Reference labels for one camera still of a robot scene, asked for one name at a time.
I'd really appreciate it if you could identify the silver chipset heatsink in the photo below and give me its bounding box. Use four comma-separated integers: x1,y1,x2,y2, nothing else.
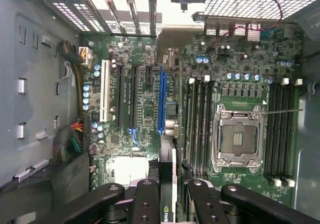
106,155,150,186

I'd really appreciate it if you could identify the metal CPU socket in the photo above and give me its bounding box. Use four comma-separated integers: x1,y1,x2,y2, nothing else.
211,103,266,174

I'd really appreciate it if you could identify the black RAM slot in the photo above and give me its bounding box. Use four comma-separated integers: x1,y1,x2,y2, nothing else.
288,80,297,184
206,76,214,177
275,80,283,184
187,78,195,177
282,80,290,184
193,78,201,177
268,80,276,184
200,77,207,177

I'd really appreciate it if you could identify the green motherboard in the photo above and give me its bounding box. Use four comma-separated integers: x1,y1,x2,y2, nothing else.
79,32,303,209

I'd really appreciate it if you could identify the blue expansion slot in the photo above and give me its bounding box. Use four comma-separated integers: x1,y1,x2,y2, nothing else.
157,63,168,136

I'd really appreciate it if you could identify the long black expansion slot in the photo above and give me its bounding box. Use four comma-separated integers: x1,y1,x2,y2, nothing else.
116,63,125,126
129,65,138,126

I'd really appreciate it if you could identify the thin socket locking lever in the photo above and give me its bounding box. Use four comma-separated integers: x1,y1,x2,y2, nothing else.
259,108,304,116

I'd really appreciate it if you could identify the white expansion slot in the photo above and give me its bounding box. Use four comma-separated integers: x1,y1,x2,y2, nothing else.
99,60,111,123

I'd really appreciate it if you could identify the open black PC case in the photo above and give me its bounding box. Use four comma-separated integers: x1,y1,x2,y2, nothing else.
0,0,320,224

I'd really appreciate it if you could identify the short black expansion slot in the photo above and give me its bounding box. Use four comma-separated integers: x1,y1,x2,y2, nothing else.
145,66,154,86

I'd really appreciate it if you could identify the grey power supply unit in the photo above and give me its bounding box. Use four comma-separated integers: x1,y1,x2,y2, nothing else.
0,0,86,184

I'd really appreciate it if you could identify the white power connector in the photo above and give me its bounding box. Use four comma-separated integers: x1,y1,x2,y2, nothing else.
78,46,94,68

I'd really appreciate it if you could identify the silver rear port block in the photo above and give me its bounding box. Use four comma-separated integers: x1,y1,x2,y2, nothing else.
204,23,218,36
246,23,262,42
216,23,231,37
232,25,247,38

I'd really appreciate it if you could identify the metal slot cover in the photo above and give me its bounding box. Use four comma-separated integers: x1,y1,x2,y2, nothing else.
103,0,127,34
147,0,158,36
124,0,142,36

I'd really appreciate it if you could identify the blue disk wire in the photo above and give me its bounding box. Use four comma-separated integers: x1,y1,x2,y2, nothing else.
127,127,142,146

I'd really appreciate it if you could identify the multicoloured wire bundle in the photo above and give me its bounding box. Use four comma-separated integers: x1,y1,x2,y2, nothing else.
53,117,85,162

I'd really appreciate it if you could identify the yellow black wire bundle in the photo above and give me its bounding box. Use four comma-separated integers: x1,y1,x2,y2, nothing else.
58,41,86,115

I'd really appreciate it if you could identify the red fan wire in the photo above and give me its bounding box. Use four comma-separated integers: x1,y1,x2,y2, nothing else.
206,0,285,52

